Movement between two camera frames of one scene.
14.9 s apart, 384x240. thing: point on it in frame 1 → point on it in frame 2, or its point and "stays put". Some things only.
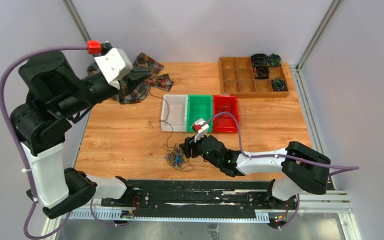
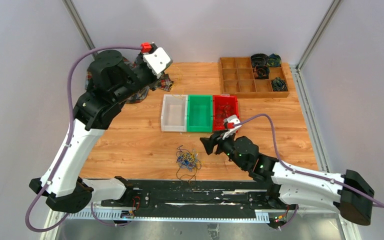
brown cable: [164, 121] → [224, 111]
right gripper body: [197, 150] → [226, 145]
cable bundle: [175, 157] → [189, 163]
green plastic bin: [199, 106] stays put
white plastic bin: [174, 115] stays put
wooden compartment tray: [237, 80] stays put
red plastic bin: [225, 123] stays put
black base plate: [193, 199] stays put
